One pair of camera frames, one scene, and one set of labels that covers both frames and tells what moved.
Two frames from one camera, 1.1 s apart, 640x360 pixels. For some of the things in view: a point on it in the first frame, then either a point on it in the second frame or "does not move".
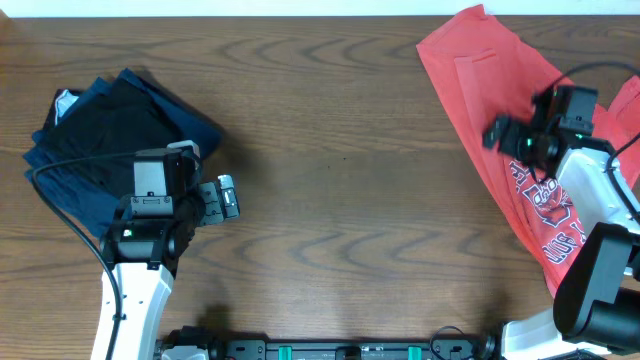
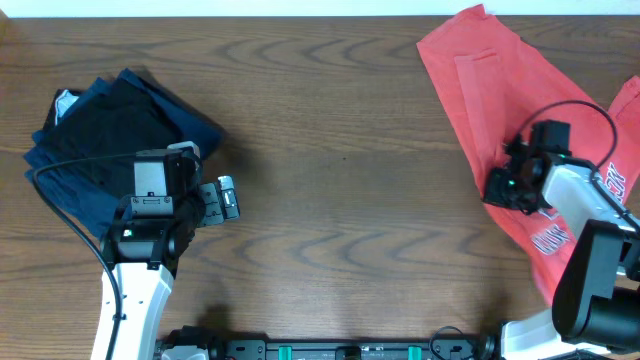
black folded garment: x=98 y=133 does not move
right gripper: x=491 y=134 to x=492 y=193
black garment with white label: x=71 y=119 does not move
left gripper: x=211 y=203 does not move
